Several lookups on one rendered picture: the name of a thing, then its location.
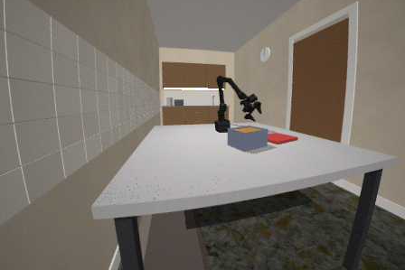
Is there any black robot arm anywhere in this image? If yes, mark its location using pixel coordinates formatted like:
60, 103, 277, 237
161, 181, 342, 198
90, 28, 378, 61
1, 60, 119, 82
216, 76, 258, 122

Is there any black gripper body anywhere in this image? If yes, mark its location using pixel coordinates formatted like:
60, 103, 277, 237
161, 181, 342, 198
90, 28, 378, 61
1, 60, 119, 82
244, 102, 261, 119

